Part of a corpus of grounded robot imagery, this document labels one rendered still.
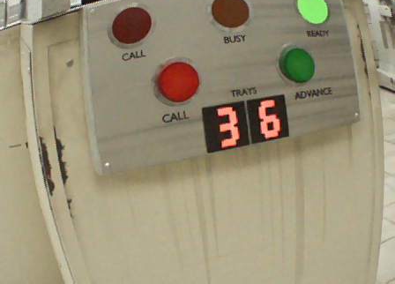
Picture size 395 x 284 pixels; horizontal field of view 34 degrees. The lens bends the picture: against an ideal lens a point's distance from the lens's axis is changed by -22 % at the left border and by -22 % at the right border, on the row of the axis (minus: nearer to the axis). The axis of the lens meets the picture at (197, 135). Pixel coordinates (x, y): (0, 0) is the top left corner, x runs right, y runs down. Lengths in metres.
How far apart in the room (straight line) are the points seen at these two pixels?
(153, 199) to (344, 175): 0.18
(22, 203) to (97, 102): 0.78
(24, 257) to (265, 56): 0.87
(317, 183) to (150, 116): 0.17
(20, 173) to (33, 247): 0.16
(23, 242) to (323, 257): 0.78
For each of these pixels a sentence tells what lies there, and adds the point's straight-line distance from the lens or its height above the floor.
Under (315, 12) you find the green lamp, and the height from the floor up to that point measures 0.81.
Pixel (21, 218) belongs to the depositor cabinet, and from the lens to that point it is 1.34.
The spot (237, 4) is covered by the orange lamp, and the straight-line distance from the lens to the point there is 0.59.
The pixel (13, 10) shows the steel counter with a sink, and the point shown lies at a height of 0.93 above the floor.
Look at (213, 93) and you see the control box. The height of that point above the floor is 0.75.
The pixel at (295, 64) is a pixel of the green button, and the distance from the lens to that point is 0.61.
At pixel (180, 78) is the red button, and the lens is 0.58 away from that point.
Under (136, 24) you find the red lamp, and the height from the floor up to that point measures 0.81.
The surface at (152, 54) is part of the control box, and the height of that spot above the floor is 0.78.
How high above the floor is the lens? 0.85
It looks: 12 degrees down
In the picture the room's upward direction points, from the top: 8 degrees counter-clockwise
